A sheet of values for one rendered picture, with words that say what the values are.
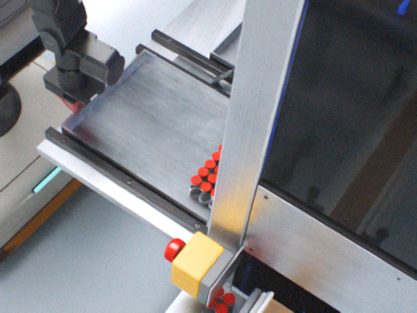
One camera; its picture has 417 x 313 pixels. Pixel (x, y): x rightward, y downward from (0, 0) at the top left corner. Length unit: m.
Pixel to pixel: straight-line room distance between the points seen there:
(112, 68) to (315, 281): 0.49
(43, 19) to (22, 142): 1.02
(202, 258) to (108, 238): 1.20
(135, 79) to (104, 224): 0.90
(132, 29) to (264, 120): 2.01
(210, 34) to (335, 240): 0.75
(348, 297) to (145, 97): 0.63
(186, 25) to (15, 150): 0.76
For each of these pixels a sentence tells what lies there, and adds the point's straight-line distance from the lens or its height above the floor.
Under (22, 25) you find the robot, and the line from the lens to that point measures 1.74.
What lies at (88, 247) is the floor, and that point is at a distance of 2.28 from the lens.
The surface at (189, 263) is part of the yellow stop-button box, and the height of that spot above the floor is 1.03.
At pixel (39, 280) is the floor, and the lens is 2.24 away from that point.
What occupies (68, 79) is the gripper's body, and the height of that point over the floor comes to 1.02.
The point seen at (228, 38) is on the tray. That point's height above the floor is 0.90.
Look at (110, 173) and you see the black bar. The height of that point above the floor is 0.90.
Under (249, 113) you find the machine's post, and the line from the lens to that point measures 0.87.
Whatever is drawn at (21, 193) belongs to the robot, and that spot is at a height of 0.26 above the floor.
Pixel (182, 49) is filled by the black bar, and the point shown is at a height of 0.90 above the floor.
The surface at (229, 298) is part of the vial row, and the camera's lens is 1.19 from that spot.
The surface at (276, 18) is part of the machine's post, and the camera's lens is 0.75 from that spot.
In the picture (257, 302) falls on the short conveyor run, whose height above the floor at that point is 0.93.
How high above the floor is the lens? 2.01
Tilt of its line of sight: 55 degrees down
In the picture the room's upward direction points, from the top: 8 degrees clockwise
